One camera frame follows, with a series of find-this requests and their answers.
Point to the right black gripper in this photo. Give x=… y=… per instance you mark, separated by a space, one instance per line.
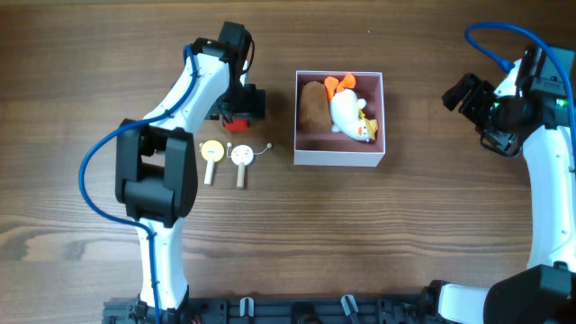
x=471 y=101

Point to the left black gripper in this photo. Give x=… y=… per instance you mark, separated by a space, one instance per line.
x=255 y=106

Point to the red toy car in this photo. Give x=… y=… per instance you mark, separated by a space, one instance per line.
x=236 y=124

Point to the brown plush toy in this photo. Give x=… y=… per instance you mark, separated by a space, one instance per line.
x=314 y=113

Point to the pink box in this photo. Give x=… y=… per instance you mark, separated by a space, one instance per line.
x=337 y=149

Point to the white duck plush toy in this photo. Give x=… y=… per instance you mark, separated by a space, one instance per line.
x=347 y=109

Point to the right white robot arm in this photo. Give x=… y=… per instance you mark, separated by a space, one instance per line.
x=545 y=291

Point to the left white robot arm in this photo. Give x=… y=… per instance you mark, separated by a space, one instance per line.
x=156 y=174

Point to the white wooden rattle drum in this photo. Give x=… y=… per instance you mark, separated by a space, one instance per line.
x=242 y=156

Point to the yellow wooden rattle drum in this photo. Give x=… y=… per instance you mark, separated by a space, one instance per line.
x=212 y=151

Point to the black mounting rail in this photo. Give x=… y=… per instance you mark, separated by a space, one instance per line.
x=388 y=309

